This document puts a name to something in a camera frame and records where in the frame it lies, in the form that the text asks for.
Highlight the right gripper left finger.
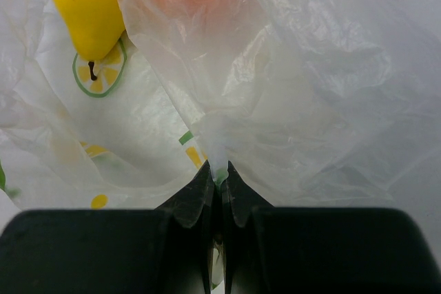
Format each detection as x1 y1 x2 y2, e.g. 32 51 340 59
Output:
1 164 214 293

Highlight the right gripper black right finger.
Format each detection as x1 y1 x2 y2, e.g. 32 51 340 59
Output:
220 165 440 293

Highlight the translucent plastic bag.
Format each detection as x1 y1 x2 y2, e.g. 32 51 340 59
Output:
1 0 440 209

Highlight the yellow fake pear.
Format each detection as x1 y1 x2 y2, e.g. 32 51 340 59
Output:
53 0 125 81

